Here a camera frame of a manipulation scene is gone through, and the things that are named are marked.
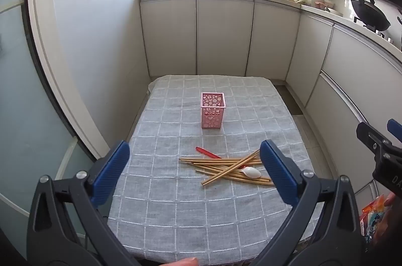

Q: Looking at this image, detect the person's left hand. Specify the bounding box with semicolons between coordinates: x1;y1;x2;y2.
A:
170;257;199;266

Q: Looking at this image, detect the pink perforated utensil holder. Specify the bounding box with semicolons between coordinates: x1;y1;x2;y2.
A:
200;92;227;130

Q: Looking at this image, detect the colourful snack packet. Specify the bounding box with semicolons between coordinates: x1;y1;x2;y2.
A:
361;194;388;237

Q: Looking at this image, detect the white plastic spoon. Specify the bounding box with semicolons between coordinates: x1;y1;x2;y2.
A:
234;166;262;179

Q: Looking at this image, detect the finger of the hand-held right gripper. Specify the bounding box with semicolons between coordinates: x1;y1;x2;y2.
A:
387;118;402;144
356;122;394;160

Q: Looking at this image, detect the red plastic spoon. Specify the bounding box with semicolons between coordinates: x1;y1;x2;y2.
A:
195;147;248;169

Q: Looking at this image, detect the white cabinet drawer front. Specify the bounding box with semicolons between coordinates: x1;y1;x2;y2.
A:
320;24;402;128
306;73;377;191

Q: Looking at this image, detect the black wok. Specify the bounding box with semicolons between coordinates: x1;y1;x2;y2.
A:
348;0;392;32

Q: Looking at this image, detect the grey checked tablecloth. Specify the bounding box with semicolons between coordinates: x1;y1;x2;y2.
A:
107;74;333;265

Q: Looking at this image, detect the white cabinet door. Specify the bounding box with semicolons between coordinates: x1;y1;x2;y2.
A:
195;0;255;76
245;0;301;80
140;0;198;82
285;12;334;107

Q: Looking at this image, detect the person's right forearm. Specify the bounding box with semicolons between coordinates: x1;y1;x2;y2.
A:
366;205;402;266

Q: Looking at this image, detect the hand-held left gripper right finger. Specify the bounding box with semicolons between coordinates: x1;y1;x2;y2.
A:
251;139;366;266

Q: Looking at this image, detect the pile of wooden chopsticks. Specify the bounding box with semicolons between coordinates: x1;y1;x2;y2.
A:
178;149;275;187

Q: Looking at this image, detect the pink bowl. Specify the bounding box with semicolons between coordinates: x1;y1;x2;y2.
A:
315;0;335;11

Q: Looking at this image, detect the gas stove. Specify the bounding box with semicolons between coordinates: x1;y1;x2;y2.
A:
354;16;402;50

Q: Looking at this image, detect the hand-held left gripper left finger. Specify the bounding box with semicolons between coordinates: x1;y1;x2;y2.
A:
27;140;142;266

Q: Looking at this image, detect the frosted glass sliding door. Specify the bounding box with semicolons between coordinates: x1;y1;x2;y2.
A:
0;0;107;254

